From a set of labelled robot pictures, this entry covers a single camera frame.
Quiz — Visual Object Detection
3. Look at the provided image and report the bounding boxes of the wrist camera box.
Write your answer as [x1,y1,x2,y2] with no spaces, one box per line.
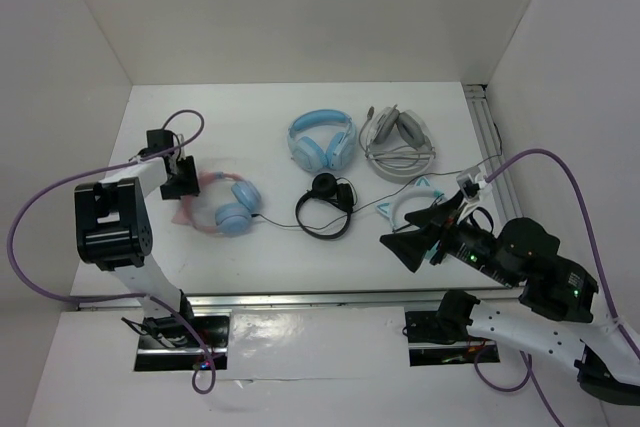
[456,169,491,201]
[140,129,180,158]

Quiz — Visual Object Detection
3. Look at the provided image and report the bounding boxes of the grey white gaming headset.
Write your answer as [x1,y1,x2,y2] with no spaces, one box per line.
[358,105,437,184]

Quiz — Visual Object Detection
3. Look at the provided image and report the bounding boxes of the white teal cat-ear headphones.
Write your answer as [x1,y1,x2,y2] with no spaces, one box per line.
[375,176,447,236]

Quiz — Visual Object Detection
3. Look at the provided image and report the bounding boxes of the aluminium front rail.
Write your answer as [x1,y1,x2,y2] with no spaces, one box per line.
[74,288,521,312]

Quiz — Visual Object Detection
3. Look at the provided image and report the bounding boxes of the light blue over-ear headphones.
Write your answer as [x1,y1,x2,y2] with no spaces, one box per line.
[286,109,358,173]

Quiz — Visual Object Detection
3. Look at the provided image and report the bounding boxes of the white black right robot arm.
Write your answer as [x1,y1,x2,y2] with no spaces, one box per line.
[380,198,639,406]

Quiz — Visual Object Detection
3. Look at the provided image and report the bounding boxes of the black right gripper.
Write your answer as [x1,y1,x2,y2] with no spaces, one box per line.
[375,188,515,285]

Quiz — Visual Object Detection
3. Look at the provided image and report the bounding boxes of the pink blue cat-ear headphones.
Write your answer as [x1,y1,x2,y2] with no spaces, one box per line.
[171,171,262,236]

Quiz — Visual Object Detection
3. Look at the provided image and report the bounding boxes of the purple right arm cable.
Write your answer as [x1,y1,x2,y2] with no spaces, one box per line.
[473,148,640,427]

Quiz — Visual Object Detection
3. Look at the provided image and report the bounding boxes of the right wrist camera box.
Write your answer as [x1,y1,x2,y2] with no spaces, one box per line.
[456,169,491,201]

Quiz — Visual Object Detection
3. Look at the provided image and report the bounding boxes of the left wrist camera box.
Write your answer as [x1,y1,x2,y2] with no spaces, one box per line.
[140,129,180,158]

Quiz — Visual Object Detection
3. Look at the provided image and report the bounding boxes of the aluminium side rail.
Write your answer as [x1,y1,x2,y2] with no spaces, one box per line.
[462,84,522,223]

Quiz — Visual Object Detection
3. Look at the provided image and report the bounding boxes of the small black on-ear headphones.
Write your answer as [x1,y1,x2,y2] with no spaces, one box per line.
[294,172,359,240]

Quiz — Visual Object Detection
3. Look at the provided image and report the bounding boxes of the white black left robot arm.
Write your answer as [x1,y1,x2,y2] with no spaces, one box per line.
[74,156,200,346]

